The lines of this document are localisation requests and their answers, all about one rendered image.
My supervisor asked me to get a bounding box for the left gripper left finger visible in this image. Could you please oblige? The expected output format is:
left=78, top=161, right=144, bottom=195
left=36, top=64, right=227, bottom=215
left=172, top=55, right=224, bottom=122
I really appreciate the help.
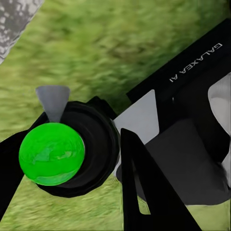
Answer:
left=0, top=130, right=27, bottom=222

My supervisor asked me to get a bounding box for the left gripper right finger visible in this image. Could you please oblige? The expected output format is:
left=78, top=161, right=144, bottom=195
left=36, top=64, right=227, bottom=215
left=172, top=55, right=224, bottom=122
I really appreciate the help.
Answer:
left=120, top=128, right=202, bottom=231

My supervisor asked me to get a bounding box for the insectifuge atomizer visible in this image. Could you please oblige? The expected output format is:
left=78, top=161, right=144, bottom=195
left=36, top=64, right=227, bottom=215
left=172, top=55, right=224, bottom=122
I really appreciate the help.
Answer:
left=19, top=85, right=121, bottom=198

